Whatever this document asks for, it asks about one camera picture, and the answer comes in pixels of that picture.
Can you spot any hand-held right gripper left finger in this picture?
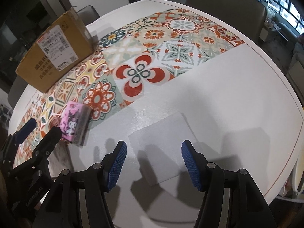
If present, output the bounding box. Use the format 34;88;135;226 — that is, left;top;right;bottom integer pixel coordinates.
32;141;127;228

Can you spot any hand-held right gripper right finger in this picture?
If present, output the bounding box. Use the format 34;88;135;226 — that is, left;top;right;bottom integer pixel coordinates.
181;141;277;228

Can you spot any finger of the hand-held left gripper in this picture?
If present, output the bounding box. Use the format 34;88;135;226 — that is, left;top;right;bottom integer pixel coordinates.
9;126;63;179
0;118;38;165

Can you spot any pink cartoon-print tissue pack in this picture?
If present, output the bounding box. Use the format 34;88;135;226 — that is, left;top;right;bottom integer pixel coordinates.
59;101;92;146

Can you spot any brown cardboard box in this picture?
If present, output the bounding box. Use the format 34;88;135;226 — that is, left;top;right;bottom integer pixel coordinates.
15;7;95;93

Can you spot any grey dining chair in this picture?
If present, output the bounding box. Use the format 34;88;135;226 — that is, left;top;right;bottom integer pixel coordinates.
185;0;268;43
74;5;101;26
7;76;29;110

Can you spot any dark sliding glass door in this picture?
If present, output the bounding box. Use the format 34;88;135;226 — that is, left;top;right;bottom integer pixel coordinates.
0;0;60;81

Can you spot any large window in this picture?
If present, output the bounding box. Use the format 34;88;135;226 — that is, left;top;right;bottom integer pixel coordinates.
264;0;304;36

